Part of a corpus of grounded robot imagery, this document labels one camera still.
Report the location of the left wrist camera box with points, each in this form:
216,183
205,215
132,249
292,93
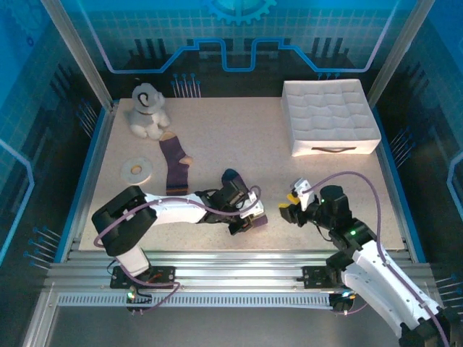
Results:
255,206

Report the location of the grey metal front panel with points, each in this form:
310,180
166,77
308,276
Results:
235,329

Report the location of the aluminium mounting rail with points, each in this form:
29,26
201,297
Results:
235,269

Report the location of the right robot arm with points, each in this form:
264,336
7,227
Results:
380,285

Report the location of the aluminium frame post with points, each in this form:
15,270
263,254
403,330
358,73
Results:
396,54
80,54

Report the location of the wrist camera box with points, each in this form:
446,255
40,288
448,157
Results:
304,191
255,206

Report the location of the grey white plush dog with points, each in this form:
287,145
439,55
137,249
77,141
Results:
144,112

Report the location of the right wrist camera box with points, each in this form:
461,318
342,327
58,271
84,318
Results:
304,191

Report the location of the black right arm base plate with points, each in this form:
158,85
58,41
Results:
314,276

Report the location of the purple sock tan toe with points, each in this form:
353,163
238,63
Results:
175,162

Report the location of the purple sock navy toe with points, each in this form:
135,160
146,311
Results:
231,175

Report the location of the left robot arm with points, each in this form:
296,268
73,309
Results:
170,217

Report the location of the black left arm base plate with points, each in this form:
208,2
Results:
162,276

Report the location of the white fabric organizer box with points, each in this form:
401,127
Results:
325,108

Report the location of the white tape roll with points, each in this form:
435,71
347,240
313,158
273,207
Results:
144,174

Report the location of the blue table edge strip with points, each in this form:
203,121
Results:
81,182
394,173

